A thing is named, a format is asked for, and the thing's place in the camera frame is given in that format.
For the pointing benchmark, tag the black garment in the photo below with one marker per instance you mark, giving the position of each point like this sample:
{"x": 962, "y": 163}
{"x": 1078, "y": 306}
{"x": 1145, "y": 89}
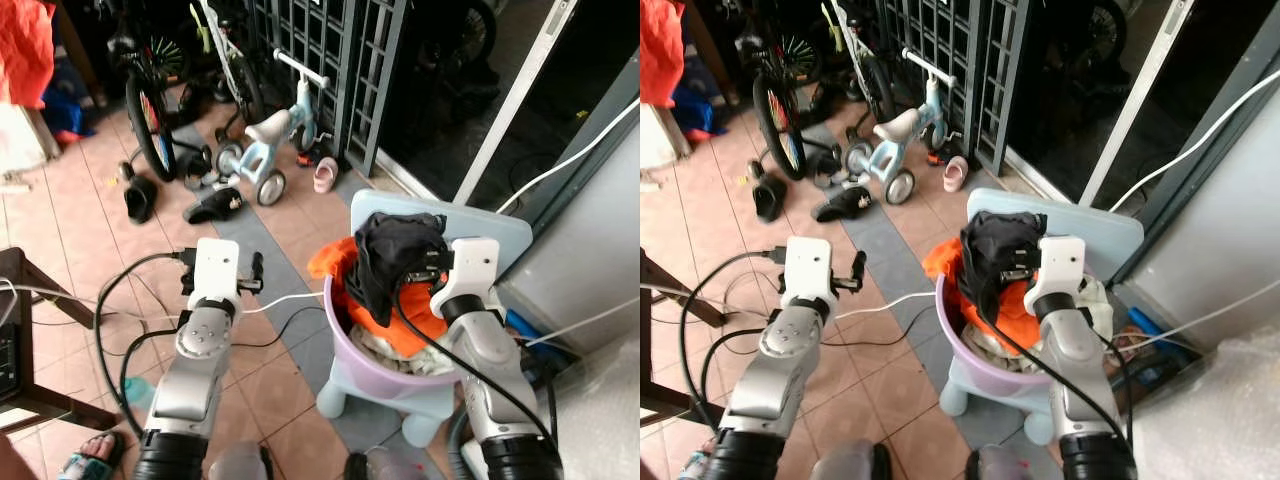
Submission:
{"x": 990, "y": 255}
{"x": 385, "y": 255}

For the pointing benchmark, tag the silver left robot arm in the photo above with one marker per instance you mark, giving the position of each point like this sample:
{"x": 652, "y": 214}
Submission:
{"x": 785, "y": 365}
{"x": 195, "y": 365}

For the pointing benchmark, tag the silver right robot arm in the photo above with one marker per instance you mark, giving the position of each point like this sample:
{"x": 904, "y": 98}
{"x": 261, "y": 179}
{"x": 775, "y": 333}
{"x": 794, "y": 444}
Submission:
{"x": 1075, "y": 370}
{"x": 490, "y": 370}

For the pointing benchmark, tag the grey washing machine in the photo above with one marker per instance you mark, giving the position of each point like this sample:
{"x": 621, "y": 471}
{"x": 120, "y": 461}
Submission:
{"x": 1220, "y": 230}
{"x": 590, "y": 250}

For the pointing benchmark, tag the orange garment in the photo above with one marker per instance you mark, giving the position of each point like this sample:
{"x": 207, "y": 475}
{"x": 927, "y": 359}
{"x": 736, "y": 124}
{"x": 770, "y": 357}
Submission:
{"x": 410, "y": 325}
{"x": 1010, "y": 320}

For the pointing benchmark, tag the black shoe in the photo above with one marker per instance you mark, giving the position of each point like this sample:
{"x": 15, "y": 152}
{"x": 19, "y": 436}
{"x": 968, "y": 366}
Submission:
{"x": 213, "y": 206}
{"x": 769, "y": 200}
{"x": 842, "y": 205}
{"x": 140, "y": 200}

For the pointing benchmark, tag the light blue plastic chair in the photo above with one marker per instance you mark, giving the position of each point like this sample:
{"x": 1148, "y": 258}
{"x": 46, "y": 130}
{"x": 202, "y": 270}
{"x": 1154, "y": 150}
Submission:
{"x": 1105, "y": 225}
{"x": 480, "y": 225}

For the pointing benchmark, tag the white laundry in basin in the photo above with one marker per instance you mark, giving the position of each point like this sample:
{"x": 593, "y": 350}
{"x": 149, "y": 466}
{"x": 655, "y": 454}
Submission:
{"x": 385, "y": 350}
{"x": 1000, "y": 352}

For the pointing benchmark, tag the purple plastic basin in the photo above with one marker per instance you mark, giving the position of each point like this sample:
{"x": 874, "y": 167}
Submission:
{"x": 350, "y": 355}
{"x": 965, "y": 360}

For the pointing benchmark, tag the pink child sandal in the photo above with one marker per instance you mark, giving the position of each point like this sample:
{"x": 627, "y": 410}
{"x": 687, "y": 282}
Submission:
{"x": 955, "y": 175}
{"x": 325, "y": 177}

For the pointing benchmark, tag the light blue child balance bike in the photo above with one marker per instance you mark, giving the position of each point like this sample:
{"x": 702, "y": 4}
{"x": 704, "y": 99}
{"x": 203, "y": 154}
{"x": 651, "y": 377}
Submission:
{"x": 262, "y": 145}
{"x": 890, "y": 145}

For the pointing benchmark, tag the black bicycle with coloured spokes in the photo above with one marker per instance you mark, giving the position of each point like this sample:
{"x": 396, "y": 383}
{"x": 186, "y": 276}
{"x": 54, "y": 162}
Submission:
{"x": 150, "y": 120}
{"x": 778, "y": 120}

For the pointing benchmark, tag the dark brown wooden table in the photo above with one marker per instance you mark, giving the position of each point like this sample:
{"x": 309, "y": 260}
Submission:
{"x": 665, "y": 310}
{"x": 30, "y": 300}

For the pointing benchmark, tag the white and green bicycle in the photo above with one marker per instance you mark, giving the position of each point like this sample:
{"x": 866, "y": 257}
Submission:
{"x": 868, "y": 65}
{"x": 238, "y": 70}

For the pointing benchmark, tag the dark metal grid gate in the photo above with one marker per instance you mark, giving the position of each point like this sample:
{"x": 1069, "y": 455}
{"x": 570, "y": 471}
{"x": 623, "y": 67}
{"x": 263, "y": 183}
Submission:
{"x": 340, "y": 60}
{"x": 970, "y": 60}

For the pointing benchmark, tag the clear bubble wrap sheet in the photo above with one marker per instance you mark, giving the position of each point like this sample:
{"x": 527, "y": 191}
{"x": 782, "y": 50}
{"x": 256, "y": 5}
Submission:
{"x": 600, "y": 410}
{"x": 1210, "y": 410}

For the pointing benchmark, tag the blue cloth bundle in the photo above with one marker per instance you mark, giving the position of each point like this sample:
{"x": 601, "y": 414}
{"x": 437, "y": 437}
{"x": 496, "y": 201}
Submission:
{"x": 695, "y": 112}
{"x": 65, "y": 112}

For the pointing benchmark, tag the person foot in sandal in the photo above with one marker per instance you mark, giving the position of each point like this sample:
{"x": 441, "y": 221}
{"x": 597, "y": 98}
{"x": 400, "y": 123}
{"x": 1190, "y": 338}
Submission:
{"x": 90, "y": 458}
{"x": 697, "y": 463}

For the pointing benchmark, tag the red hanging cloth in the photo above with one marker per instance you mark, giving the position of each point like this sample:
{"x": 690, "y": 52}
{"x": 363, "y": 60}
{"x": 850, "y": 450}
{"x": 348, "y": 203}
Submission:
{"x": 660, "y": 45}
{"x": 25, "y": 45}

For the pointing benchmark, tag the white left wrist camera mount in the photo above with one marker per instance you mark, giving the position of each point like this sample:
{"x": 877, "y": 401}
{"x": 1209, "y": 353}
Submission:
{"x": 808, "y": 262}
{"x": 215, "y": 265}

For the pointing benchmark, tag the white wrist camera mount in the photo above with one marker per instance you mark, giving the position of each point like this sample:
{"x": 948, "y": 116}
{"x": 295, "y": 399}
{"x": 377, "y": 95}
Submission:
{"x": 472, "y": 265}
{"x": 808, "y": 262}
{"x": 1060, "y": 262}
{"x": 215, "y": 265}

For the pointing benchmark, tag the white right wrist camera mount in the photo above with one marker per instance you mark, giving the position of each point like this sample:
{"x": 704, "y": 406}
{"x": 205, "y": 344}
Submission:
{"x": 1060, "y": 262}
{"x": 472, "y": 265}

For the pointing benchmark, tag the white sliding door frame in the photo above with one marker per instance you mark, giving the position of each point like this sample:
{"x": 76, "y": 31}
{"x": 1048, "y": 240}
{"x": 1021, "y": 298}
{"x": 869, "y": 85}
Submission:
{"x": 1140, "y": 100}
{"x": 520, "y": 100}

